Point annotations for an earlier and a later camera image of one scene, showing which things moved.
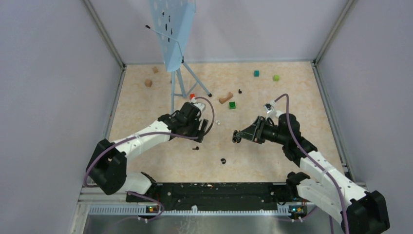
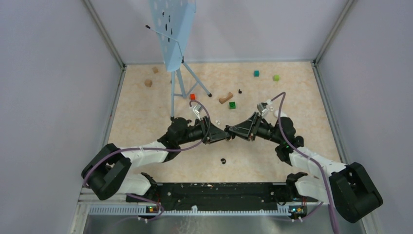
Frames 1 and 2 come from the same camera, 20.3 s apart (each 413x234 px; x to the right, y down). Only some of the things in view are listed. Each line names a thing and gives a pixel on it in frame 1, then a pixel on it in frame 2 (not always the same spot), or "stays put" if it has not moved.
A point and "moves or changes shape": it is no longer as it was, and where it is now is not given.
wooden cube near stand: [148, 83] stays put
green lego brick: [232, 105] stays put
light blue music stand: [174, 20] stays put
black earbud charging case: [235, 139] moves or changes shape
